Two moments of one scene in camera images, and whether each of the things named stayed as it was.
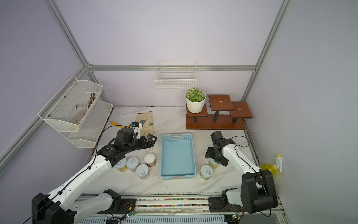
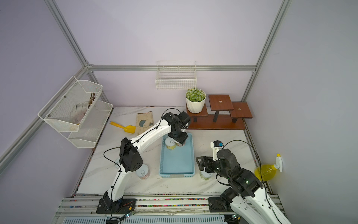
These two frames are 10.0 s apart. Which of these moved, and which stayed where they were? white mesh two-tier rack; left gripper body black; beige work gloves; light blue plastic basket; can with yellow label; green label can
Moved: can with yellow label; left gripper body black
Stayed: green label can; beige work gloves; white mesh two-tier rack; light blue plastic basket
